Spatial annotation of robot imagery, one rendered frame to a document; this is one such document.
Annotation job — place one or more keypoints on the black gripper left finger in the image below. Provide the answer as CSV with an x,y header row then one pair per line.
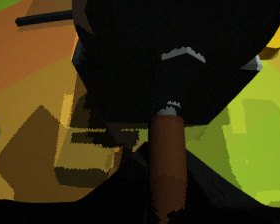
x,y
119,200

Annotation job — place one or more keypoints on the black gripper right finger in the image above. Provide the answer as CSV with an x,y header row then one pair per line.
x,y
213,200

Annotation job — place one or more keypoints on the yellow short cylinder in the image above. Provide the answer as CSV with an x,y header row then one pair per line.
x,y
271,49

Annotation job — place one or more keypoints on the black l-shaped bar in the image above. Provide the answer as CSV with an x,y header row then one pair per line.
x,y
44,18

